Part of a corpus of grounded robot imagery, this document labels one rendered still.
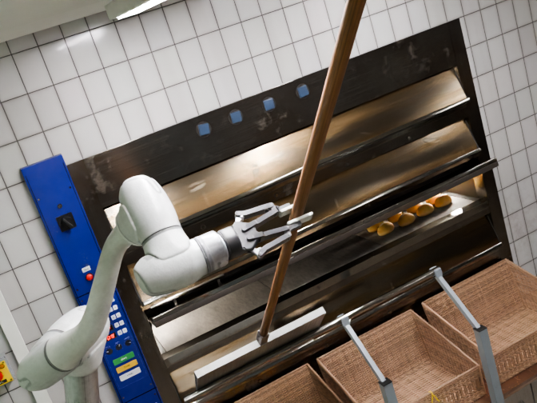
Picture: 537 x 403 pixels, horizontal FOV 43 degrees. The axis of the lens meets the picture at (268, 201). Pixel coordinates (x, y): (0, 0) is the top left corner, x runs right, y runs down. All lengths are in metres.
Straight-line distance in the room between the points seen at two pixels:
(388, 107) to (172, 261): 1.91
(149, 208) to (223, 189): 1.34
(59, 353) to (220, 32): 1.54
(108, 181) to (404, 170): 1.39
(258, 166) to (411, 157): 0.80
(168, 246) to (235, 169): 1.41
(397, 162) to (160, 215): 1.90
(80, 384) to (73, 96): 1.13
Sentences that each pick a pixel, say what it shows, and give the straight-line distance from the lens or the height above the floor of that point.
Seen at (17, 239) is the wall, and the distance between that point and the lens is 2.78.
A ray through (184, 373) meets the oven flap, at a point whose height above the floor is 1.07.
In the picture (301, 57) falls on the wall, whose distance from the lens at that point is 3.02.
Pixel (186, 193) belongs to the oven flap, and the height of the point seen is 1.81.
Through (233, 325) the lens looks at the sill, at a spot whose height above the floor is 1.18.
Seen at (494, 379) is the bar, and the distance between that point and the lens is 3.11.
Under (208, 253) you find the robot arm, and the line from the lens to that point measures 1.57.
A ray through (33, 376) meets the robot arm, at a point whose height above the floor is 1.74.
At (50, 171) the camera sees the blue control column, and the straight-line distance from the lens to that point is 2.72.
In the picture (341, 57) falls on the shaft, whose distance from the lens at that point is 1.19.
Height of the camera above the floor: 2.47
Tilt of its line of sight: 16 degrees down
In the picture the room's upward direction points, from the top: 18 degrees counter-clockwise
